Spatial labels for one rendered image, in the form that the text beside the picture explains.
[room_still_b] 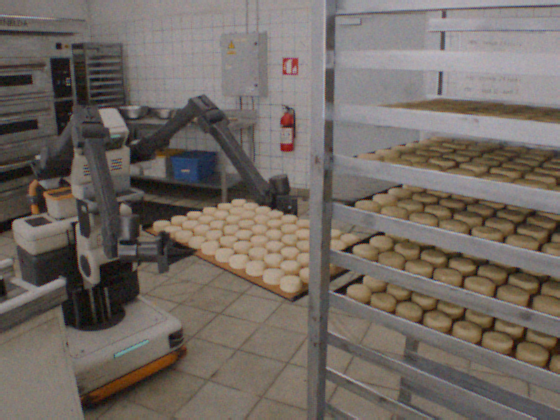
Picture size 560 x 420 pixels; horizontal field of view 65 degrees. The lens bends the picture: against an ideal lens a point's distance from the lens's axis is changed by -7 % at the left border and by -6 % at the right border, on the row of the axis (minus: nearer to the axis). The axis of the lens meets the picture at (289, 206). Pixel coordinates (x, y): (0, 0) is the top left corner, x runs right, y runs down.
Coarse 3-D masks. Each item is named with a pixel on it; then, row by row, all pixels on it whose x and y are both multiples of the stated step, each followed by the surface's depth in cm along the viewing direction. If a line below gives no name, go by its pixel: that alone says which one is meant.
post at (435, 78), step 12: (432, 12) 107; (444, 12) 106; (432, 36) 108; (444, 36) 109; (432, 48) 109; (444, 48) 110; (432, 72) 110; (432, 84) 111; (408, 348) 133; (408, 396) 137
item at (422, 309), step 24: (360, 288) 94; (384, 288) 97; (408, 312) 84; (432, 312) 84; (456, 312) 85; (456, 336) 78; (480, 336) 78; (504, 336) 75; (528, 336) 76; (552, 336) 75; (528, 360) 70; (552, 360) 69
